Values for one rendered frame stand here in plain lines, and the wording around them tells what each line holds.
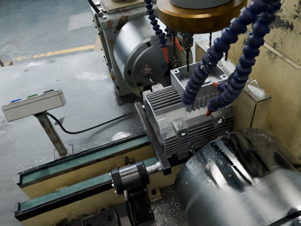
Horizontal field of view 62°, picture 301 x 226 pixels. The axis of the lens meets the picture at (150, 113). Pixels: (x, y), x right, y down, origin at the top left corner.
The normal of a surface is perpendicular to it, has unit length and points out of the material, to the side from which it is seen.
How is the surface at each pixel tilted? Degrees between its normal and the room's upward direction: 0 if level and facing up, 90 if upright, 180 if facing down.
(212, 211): 51
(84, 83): 0
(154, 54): 90
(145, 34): 13
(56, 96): 59
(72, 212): 90
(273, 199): 9
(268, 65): 90
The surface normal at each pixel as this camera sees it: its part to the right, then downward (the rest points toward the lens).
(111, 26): 0.32, 0.63
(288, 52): -0.94, 0.30
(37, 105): 0.21, 0.17
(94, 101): -0.12, -0.71
